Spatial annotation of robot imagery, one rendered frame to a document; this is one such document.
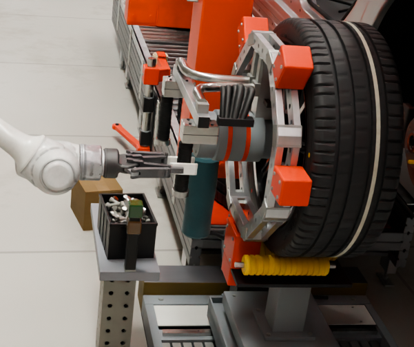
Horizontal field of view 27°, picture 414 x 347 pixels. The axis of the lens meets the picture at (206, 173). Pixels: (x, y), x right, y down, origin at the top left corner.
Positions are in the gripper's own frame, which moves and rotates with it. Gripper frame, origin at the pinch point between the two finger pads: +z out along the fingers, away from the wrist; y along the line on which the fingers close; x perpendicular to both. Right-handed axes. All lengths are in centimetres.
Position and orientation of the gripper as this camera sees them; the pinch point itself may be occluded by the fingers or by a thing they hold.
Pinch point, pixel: (182, 165)
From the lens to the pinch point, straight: 219.5
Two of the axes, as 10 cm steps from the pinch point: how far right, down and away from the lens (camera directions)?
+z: 9.8, 0.3, 2.1
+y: 1.8, 4.2, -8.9
